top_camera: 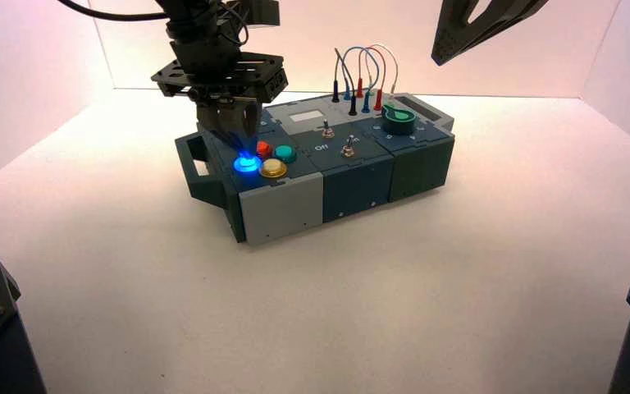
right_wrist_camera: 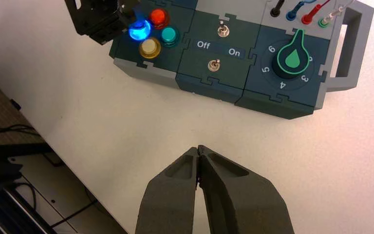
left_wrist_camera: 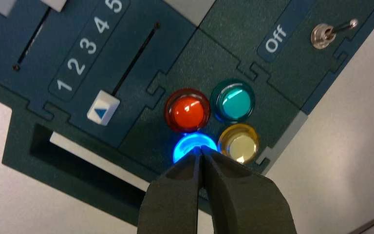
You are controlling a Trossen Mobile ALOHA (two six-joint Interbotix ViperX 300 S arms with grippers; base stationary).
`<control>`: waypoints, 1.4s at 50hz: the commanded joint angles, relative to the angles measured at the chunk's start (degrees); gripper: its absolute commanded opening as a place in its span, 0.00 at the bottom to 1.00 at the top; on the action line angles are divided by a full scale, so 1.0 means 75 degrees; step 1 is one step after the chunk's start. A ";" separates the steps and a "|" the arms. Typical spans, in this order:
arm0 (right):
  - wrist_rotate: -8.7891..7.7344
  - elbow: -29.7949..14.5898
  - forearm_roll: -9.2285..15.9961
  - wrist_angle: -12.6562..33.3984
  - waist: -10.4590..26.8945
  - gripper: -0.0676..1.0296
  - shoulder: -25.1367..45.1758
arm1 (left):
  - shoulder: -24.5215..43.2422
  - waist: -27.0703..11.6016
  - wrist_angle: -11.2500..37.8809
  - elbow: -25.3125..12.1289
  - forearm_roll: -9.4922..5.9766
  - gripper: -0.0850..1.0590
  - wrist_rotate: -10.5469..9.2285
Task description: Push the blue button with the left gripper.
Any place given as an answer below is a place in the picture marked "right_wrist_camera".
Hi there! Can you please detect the yellow round push button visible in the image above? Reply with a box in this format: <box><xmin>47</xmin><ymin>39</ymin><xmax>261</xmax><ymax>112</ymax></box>
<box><xmin>138</xmin><ymin>37</ymin><xmax>162</xmax><ymax>59</ymax></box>

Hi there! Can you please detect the red round push button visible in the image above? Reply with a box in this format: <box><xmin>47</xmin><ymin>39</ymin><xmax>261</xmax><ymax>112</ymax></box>
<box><xmin>149</xmin><ymin>8</ymin><xmax>170</xmax><ymax>30</ymax></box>

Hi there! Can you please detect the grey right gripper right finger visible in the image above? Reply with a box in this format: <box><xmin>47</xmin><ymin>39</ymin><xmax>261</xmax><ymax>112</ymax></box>
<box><xmin>197</xmin><ymin>144</ymin><xmax>295</xmax><ymax>234</ymax></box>

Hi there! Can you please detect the red banana plug lead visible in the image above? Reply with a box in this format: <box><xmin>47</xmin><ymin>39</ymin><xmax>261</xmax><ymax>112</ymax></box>
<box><xmin>301</xmin><ymin>0</ymin><xmax>331</xmax><ymax>25</ymax></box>

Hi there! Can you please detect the blue banana plug lead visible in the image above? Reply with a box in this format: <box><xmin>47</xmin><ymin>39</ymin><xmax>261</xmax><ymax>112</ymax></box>
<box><xmin>285</xmin><ymin>0</ymin><xmax>317</xmax><ymax>21</ymax></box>

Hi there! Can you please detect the black arm base block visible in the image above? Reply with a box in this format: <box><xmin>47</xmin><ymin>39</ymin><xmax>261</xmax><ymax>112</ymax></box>
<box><xmin>0</xmin><ymin>140</ymin><xmax>54</xmax><ymax>188</ymax></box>

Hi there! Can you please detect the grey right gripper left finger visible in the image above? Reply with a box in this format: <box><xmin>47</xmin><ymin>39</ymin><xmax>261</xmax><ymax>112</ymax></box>
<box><xmin>135</xmin><ymin>147</ymin><xmax>199</xmax><ymax>234</ymax></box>

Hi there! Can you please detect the modular dark teal control board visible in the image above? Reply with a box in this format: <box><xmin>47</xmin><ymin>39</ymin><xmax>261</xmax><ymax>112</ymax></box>
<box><xmin>109</xmin><ymin>0</ymin><xmax>374</xmax><ymax>120</ymax></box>

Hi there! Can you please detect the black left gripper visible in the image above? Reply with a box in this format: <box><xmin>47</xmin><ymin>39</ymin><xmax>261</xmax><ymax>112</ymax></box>
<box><xmin>65</xmin><ymin>0</ymin><xmax>143</xmax><ymax>45</ymax></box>

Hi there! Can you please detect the green round push button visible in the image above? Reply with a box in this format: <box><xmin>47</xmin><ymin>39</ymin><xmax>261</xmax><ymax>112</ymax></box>
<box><xmin>159</xmin><ymin>26</ymin><xmax>180</xmax><ymax>47</ymax></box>

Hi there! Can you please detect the small metal toggle switch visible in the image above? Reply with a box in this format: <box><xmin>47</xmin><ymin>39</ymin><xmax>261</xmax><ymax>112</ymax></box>
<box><xmin>217</xmin><ymin>19</ymin><xmax>229</xmax><ymax>38</ymax></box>
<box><xmin>207</xmin><ymin>59</ymin><xmax>221</xmax><ymax>72</ymax></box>

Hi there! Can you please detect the blue round push button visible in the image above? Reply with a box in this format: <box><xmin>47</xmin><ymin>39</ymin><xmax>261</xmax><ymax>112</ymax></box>
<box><xmin>128</xmin><ymin>19</ymin><xmax>152</xmax><ymax>41</ymax></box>

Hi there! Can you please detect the black green rotary knob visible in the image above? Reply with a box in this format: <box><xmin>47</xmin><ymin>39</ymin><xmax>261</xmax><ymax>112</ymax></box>
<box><xmin>272</xmin><ymin>29</ymin><xmax>314</xmax><ymax>80</ymax></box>

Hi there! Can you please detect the white perforated mounting plate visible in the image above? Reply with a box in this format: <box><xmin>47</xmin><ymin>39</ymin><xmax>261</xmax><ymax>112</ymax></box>
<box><xmin>8</xmin><ymin>153</ymin><xmax>128</xmax><ymax>234</ymax></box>

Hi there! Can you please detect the thin black cable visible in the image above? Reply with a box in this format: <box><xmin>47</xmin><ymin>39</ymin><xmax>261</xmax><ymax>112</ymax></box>
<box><xmin>0</xmin><ymin>124</ymin><xmax>41</xmax><ymax>138</ymax></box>
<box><xmin>50</xmin><ymin>190</ymin><xmax>99</xmax><ymax>228</ymax></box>

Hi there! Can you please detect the aluminium frame rail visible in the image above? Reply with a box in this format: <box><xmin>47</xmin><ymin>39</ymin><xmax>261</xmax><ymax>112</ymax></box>
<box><xmin>0</xmin><ymin>185</ymin><xmax>57</xmax><ymax>234</ymax></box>

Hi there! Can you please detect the black banana plug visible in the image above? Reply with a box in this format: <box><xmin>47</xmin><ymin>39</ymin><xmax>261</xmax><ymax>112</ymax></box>
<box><xmin>270</xmin><ymin>0</ymin><xmax>285</xmax><ymax>18</ymax></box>

